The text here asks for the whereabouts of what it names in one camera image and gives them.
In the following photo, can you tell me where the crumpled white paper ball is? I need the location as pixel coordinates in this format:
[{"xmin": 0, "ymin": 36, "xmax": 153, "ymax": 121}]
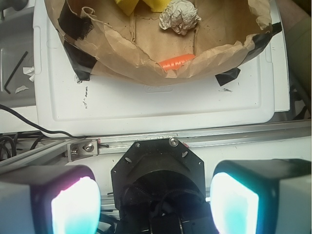
[{"xmin": 159, "ymin": 0, "xmax": 202, "ymax": 36}]

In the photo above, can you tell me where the black thin cable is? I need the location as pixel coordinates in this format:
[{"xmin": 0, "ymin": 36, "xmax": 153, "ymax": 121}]
[{"xmin": 0, "ymin": 104, "xmax": 91, "ymax": 140}]

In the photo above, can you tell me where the brown paper bag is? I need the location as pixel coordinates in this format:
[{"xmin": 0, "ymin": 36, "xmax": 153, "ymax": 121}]
[{"xmin": 45, "ymin": 0, "xmax": 282, "ymax": 86}]

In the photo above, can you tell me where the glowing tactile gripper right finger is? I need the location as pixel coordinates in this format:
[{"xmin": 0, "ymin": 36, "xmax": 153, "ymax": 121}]
[{"xmin": 210, "ymin": 159, "xmax": 312, "ymax": 234}]

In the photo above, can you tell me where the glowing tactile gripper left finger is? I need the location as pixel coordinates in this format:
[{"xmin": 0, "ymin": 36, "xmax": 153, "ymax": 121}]
[{"xmin": 0, "ymin": 165, "xmax": 101, "ymax": 234}]

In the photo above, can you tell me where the black hex key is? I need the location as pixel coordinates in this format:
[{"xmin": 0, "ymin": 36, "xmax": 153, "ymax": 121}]
[{"xmin": 3, "ymin": 51, "xmax": 28, "ymax": 95}]

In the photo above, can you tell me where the aluminium extrusion rail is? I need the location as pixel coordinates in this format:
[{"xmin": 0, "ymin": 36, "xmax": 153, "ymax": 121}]
[{"xmin": 0, "ymin": 119, "xmax": 312, "ymax": 166}]

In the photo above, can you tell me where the orange plastic carrot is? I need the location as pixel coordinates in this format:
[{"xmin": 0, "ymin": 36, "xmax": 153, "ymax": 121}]
[{"xmin": 159, "ymin": 54, "xmax": 195, "ymax": 72}]

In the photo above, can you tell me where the yellow sponge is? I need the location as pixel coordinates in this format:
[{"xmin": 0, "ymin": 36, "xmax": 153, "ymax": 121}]
[{"xmin": 115, "ymin": 0, "xmax": 171, "ymax": 17}]

